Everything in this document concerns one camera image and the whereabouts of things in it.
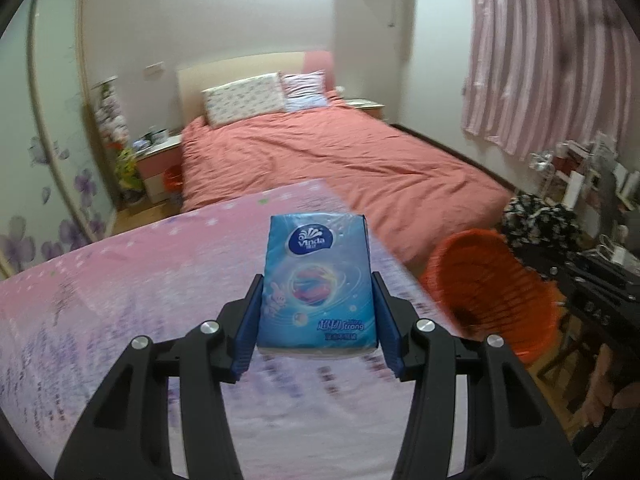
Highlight cream bedside table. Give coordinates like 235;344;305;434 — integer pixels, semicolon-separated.
345;98;388;123

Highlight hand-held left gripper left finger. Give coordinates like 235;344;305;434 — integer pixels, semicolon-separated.
54;272;266;480

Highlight floral print pillow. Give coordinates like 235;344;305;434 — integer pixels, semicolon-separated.
201;72;287;128

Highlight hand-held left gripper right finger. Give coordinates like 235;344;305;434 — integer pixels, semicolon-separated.
371;271;583;480

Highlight striped pink pillow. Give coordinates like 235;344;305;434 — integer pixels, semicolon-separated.
281;71;332;113

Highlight pink and white nightstand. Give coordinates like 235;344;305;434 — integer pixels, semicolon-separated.
134;135;185;202

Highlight white pipe cover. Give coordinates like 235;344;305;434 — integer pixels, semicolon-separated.
385;0;416;28

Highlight pink striped curtain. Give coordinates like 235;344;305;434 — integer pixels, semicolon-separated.
460;0;640;156

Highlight hanging column of plush toys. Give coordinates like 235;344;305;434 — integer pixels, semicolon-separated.
92;77;146;206

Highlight orange-red duvet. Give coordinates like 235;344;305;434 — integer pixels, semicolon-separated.
179;91;513;266

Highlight orange plastic basket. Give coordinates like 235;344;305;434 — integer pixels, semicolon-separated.
419;229;566;365

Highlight black daisy print cloth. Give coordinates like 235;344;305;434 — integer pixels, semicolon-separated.
501;192;583;261

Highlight floral sliding door wardrobe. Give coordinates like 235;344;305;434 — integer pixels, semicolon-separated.
0;0;121;281

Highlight cream and pink headboard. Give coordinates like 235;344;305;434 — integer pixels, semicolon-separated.
176;50;337;128

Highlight blue tissue pack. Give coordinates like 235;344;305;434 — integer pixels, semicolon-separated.
256;213;379;359

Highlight person's right hand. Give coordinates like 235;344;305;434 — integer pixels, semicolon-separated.
589;346;640;428

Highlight lavender print bedsheet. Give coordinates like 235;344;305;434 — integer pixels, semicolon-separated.
0;177;466;480

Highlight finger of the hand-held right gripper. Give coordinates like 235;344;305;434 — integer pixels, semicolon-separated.
549;251;632;286

